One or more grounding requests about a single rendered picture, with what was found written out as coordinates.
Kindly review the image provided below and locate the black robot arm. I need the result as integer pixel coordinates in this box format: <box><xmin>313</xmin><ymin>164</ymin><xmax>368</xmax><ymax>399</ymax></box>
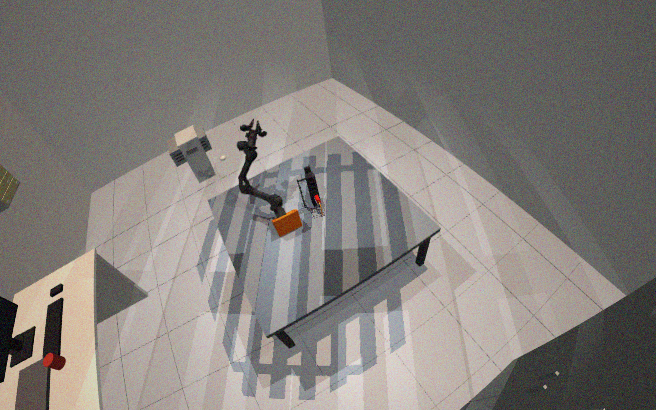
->
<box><xmin>236</xmin><ymin>139</ymin><xmax>286</xmax><ymax>219</ymax></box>

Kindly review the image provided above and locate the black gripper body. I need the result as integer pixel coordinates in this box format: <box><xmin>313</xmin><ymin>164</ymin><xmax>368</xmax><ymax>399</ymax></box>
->
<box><xmin>240</xmin><ymin>124</ymin><xmax>267</xmax><ymax>141</ymax></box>

